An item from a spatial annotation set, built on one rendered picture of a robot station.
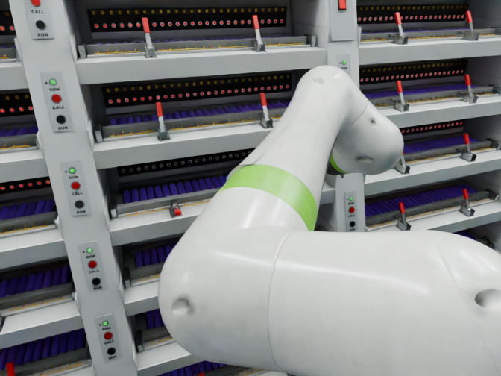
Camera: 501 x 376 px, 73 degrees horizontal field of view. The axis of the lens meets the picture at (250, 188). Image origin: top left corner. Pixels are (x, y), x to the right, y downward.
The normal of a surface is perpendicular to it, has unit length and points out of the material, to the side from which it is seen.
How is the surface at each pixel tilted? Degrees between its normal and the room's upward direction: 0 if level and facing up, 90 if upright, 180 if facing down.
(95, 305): 90
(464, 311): 50
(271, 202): 41
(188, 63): 109
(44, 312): 19
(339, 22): 90
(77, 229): 90
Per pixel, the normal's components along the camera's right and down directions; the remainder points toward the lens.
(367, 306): -0.54, -0.36
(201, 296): -0.38, -0.20
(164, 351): 0.00, -0.87
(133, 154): 0.33, 0.47
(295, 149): 0.31, -0.72
